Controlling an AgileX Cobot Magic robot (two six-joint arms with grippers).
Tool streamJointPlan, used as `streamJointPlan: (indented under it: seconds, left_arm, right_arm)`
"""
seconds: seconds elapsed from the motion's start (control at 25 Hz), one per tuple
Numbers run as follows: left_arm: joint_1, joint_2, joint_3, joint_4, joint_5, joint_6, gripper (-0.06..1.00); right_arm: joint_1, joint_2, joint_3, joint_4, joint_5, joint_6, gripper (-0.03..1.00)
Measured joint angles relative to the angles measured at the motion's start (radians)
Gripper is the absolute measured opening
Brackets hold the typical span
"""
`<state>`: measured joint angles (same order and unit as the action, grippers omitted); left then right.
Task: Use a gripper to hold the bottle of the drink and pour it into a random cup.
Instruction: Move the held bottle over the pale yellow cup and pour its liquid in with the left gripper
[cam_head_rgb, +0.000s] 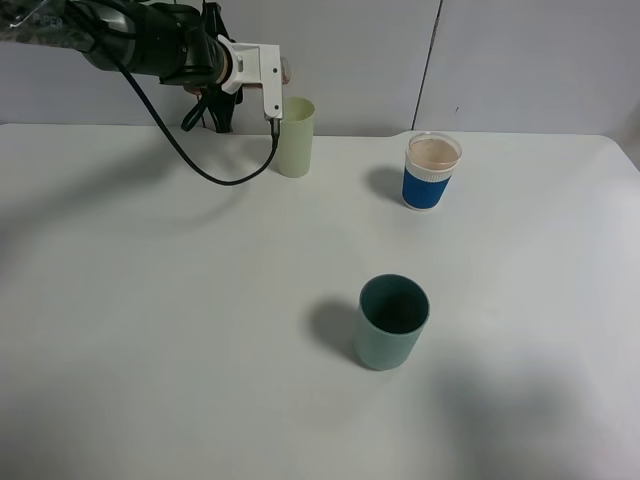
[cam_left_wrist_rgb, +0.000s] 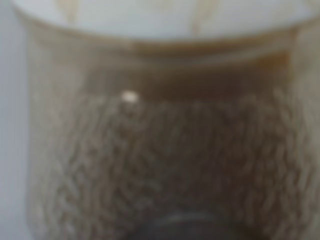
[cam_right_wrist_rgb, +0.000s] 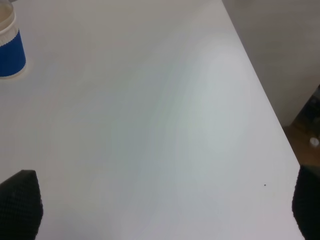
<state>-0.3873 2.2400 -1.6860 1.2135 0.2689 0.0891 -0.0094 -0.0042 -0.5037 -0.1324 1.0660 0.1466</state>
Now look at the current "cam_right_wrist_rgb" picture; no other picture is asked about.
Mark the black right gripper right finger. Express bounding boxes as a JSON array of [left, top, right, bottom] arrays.
[[292, 165, 320, 240]]

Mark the small white floor object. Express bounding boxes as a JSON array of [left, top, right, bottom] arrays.
[[309, 137, 320, 148]]

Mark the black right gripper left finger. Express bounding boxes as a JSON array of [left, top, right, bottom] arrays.
[[0, 170, 44, 240]]

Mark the blue sleeve paper cup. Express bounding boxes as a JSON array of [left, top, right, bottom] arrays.
[[0, 0, 27, 79]]

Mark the dark furniture piece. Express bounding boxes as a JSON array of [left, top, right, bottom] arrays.
[[293, 86, 320, 135]]

